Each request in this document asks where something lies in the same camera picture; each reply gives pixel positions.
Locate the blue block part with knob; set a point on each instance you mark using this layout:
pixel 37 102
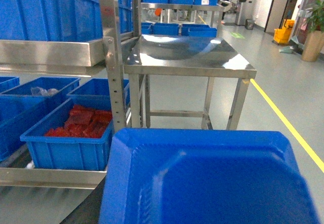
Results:
pixel 204 176

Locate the red parts pile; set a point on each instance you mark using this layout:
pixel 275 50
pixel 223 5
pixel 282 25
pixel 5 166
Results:
pixel 83 122

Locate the blue bin with red parts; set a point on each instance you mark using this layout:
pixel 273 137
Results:
pixel 72 153

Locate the stainless steel shelf rack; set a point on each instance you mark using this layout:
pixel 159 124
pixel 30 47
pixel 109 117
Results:
pixel 68 59

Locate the large blue crate upper shelf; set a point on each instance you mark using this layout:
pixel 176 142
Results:
pixel 58 20

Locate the stainless steel side table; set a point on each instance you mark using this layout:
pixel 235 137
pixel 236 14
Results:
pixel 186 56

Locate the grey waste bin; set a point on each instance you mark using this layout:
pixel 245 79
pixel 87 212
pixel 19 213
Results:
pixel 249 24

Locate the yellow mop bucket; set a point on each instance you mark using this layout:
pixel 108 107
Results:
pixel 282 35

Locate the blue bin with plastic bags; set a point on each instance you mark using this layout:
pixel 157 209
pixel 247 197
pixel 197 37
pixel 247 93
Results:
pixel 20 110

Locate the potted green plant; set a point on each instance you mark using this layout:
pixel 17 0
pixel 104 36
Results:
pixel 314 41

